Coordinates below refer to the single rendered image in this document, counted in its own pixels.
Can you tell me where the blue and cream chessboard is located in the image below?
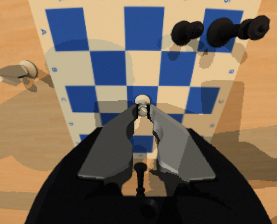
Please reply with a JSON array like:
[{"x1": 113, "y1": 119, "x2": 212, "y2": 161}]
[{"x1": 28, "y1": 0, "x2": 261, "y2": 146}]

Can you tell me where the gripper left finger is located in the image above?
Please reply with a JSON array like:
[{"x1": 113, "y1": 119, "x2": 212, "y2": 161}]
[{"x1": 24, "y1": 103, "x2": 139, "y2": 224}]

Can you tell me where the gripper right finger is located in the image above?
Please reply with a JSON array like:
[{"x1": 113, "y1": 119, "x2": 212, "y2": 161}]
[{"x1": 147, "y1": 103, "x2": 272, "y2": 224}]

